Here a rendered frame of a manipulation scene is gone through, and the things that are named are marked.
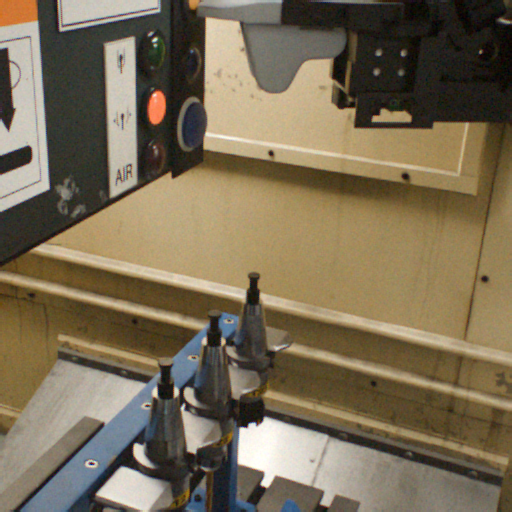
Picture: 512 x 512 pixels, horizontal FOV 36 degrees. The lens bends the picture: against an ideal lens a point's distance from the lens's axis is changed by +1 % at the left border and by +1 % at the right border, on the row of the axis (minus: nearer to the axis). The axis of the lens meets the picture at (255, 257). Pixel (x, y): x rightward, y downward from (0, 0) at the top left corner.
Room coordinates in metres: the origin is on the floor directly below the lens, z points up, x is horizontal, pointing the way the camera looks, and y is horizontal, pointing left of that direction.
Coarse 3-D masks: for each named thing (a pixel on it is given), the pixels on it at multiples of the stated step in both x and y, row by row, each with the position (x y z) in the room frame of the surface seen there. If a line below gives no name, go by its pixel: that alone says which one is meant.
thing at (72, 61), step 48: (48, 0) 0.39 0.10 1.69; (48, 48) 0.38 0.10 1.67; (96, 48) 0.42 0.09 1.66; (48, 96) 0.38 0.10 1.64; (96, 96) 0.42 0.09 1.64; (48, 144) 0.38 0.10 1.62; (96, 144) 0.42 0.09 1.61; (144, 144) 0.47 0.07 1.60; (48, 192) 0.38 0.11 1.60; (96, 192) 0.42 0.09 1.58; (0, 240) 0.34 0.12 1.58; (48, 240) 0.38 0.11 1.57
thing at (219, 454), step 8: (208, 448) 0.74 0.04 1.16; (216, 448) 0.74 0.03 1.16; (224, 448) 0.75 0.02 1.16; (200, 456) 0.74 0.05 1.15; (208, 456) 0.74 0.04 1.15; (216, 456) 0.74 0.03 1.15; (224, 456) 0.74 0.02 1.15; (200, 464) 0.74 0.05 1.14; (208, 464) 0.74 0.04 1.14; (216, 464) 0.74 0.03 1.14
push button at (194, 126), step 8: (192, 104) 0.51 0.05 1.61; (200, 104) 0.52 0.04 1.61; (192, 112) 0.51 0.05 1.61; (200, 112) 0.52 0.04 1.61; (184, 120) 0.50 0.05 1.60; (192, 120) 0.51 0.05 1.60; (200, 120) 0.52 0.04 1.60; (184, 128) 0.50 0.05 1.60; (192, 128) 0.51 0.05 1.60; (200, 128) 0.52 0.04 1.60; (184, 136) 0.50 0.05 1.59; (192, 136) 0.51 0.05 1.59; (200, 136) 0.52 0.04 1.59; (192, 144) 0.51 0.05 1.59
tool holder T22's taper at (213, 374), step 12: (204, 348) 0.75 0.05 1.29; (216, 348) 0.74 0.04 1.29; (204, 360) 0.74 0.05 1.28; (216, 360) 0.74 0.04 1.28; (204, 372) 0.74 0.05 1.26; (216, 372) 0.74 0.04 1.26; (228, 372) 0.75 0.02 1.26; (204, 384) 0.74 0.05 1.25; (216, 384) 0.74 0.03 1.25; (228, 384) 0.75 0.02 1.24; (204, 396) 0.74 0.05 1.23; (216, 396) 0.74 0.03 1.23; (228, 396) 0.75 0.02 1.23
